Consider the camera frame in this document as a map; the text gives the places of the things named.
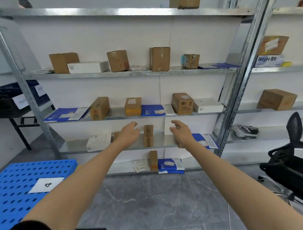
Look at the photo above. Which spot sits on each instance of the person's right hand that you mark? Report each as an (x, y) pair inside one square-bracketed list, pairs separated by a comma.
[(183, 136)]

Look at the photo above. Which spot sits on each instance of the person's left hand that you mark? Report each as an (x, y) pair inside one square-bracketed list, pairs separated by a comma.
[(129, 136)]

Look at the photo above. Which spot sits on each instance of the person's right thumb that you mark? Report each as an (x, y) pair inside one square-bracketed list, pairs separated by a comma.
[(176, 123)]

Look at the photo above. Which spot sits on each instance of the person's left thumb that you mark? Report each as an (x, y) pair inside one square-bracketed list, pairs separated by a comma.
[(132, 124)]

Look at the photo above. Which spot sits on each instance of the person's right forearm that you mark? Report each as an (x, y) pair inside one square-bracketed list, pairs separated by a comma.
[(227, 184)]

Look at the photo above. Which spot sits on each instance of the person's left forearm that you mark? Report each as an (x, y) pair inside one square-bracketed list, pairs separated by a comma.
[(80, 182)]

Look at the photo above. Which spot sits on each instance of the small cardboard box white label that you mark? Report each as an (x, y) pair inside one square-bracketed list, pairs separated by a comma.
[(133, 107)]

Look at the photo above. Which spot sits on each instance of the cardboard box black print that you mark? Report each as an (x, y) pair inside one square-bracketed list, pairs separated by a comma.
[(182, 104)]

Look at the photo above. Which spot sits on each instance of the narrow upright cardboard box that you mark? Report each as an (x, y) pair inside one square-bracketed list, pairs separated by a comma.
[(148, 136)]

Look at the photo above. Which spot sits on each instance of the blue envelope white label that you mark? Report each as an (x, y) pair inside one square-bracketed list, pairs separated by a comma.
[(153, 110)]

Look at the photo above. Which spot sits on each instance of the blue white flat envelope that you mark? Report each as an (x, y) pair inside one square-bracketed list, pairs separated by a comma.
[(206, 141)]

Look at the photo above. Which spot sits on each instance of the flat white box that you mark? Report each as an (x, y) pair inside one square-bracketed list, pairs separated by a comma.
[(208, 105)]

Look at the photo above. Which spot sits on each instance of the cardboard box red print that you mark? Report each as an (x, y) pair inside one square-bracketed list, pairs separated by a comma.
[(99, 108)]

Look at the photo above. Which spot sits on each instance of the white padded mailer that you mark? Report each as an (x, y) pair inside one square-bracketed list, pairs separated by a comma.
[(98, 142)]

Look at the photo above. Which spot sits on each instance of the small white paper packet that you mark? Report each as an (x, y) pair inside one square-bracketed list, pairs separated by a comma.
[(141, 165)]

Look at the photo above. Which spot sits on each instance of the stacked blue envelope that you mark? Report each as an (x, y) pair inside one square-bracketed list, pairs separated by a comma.
[(170, 165)]

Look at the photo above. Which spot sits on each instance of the slim tall cardboard box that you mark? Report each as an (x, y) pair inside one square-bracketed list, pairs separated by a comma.
[(153, 161)]

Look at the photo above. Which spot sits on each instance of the wide grey metal shelving unit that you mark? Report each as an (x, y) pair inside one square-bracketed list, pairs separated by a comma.
[(142, 73)]

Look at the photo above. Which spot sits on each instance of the white flat packet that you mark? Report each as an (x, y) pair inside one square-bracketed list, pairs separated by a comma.
[(138, 68)]

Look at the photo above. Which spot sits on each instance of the small cardboard box blue side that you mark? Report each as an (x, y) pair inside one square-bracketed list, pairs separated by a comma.
[(191, 61)]

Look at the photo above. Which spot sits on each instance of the crumpled taped cardboard box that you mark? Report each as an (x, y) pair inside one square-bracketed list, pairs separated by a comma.
[(117, 61)]

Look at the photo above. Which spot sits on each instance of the tall upright cardboard box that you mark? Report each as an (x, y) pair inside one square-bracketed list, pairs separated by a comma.
[(159, 59)]

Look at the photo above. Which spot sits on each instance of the large blue white envelope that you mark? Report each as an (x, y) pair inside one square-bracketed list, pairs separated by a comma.
[(65, 114)]

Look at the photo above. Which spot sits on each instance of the dark blue flat envelope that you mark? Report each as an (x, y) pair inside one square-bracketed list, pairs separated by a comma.
[(219, 65)]

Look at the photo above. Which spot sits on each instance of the long white carton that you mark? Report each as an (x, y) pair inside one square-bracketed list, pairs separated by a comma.
[(87, 67)]

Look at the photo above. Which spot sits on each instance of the wide low cardboard box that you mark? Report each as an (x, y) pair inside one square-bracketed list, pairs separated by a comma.
[(59, 62)]

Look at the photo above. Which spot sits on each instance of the white paper bin label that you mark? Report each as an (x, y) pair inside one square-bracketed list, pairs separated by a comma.
[(20, 101), (40, 91)]

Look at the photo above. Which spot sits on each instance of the large brown cardboard box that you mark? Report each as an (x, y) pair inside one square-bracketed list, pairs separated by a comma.
[(275, 100)]

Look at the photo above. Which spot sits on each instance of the grey flat mailer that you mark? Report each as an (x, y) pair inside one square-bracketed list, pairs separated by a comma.
[(43, 71)]

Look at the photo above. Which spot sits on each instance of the white paper sheet label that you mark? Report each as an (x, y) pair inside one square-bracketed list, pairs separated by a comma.
[(47, 184)]

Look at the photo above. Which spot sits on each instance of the narrow grey metal shelving unit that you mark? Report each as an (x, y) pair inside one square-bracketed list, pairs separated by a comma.
[(272, 69)]

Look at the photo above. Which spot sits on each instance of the white box blue lettering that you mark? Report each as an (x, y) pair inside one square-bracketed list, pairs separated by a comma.
[(269, 61)]

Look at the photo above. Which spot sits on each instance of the black folding table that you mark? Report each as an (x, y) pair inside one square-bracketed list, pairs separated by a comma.
[(21, 136)]

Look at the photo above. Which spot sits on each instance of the black mesh office chair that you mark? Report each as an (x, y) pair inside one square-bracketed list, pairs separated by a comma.
[(287, 163)]

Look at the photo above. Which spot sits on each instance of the cardboard box with dark tape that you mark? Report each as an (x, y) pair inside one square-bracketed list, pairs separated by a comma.
[(185, 3)]

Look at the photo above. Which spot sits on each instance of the blue perforated plastic pallet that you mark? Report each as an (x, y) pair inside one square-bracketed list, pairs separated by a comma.
[(19, 173)]

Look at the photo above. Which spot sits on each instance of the black plastic bin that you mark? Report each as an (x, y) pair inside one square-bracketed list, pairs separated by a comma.
[(9, 110)]

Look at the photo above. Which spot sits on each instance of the cardboard box with white sticker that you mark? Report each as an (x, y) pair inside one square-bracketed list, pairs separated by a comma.
[(273, 45)]

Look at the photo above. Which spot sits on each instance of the yellow small packet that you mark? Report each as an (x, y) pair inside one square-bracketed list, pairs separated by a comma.
[(287, 64)]

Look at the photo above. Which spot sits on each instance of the upright white booklets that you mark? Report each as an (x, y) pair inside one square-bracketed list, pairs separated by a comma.
[(232, 3)]

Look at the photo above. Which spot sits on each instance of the black sleeve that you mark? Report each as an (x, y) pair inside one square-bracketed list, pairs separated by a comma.
[(30, 226)]

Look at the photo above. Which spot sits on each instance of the dark object on shelf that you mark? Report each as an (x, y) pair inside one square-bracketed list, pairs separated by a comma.
[(25, 3)]

